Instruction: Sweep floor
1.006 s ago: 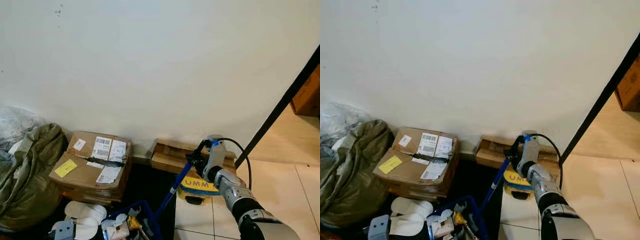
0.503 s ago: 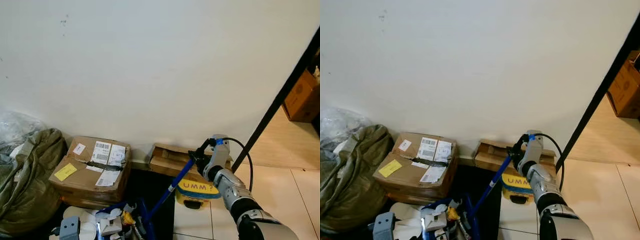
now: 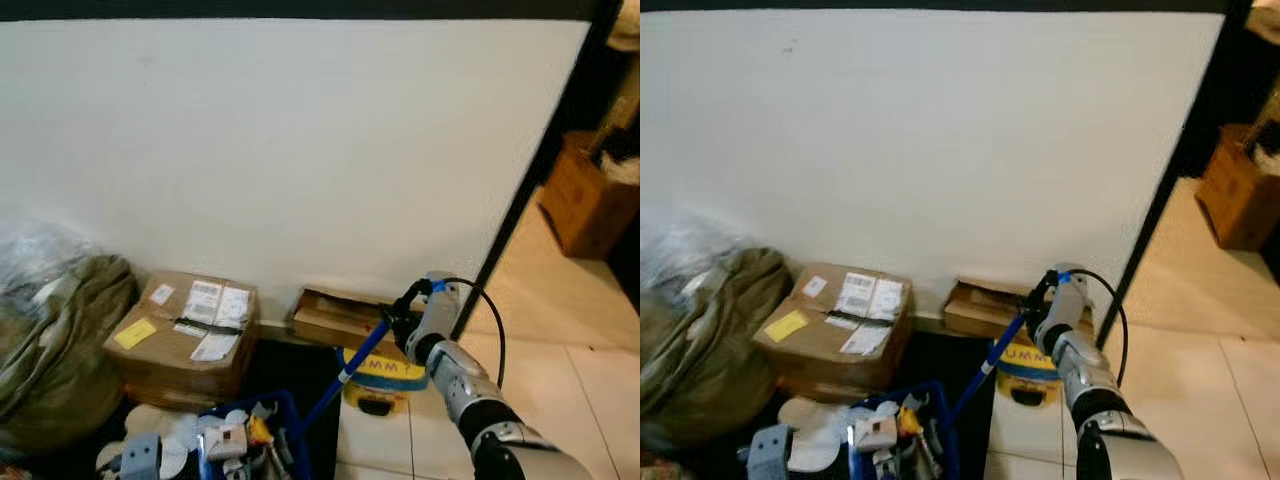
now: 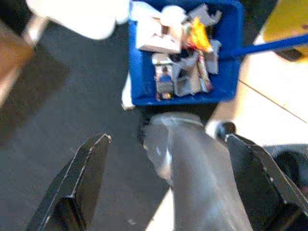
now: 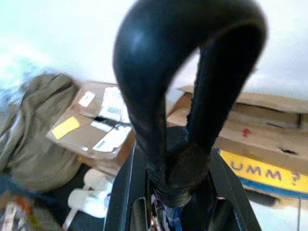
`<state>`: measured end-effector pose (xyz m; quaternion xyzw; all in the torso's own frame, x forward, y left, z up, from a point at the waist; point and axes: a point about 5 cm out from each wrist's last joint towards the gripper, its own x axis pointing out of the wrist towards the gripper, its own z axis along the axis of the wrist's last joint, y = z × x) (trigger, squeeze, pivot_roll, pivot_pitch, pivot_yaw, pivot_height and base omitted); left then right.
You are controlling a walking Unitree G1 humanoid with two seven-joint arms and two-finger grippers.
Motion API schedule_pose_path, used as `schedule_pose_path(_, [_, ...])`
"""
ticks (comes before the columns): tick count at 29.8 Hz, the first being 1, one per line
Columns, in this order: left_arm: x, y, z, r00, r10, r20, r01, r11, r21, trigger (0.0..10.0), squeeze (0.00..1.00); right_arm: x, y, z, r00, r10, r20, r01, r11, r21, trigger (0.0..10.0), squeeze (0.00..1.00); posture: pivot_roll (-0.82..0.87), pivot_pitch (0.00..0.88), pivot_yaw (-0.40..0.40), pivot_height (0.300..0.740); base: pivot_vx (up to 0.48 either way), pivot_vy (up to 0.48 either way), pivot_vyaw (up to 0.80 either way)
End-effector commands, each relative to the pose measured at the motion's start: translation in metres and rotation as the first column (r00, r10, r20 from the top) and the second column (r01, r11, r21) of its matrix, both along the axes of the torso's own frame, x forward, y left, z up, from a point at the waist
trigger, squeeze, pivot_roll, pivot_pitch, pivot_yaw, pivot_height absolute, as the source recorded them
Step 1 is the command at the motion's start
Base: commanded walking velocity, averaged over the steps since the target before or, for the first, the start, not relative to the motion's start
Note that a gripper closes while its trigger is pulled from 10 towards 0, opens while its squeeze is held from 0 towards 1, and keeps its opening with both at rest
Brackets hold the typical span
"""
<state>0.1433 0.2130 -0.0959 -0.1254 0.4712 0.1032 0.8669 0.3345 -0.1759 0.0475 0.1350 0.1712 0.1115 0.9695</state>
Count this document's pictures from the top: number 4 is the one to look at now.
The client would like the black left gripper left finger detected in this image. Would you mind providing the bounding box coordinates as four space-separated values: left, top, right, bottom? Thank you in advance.
26 133 113 231

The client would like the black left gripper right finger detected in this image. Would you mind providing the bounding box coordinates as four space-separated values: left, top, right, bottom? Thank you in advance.
223 133 308 231

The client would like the blue long-handled dustpan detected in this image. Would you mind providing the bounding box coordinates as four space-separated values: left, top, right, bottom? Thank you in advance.
127 0 308 107

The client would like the small printed card package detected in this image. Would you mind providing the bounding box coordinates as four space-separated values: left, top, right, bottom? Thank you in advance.
154 64 176 101

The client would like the small yellow item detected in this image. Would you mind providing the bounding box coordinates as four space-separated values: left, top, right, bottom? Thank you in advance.
182 16 215 93

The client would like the small white box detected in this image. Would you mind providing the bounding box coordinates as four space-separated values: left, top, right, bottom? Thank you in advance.
136 6 184 55

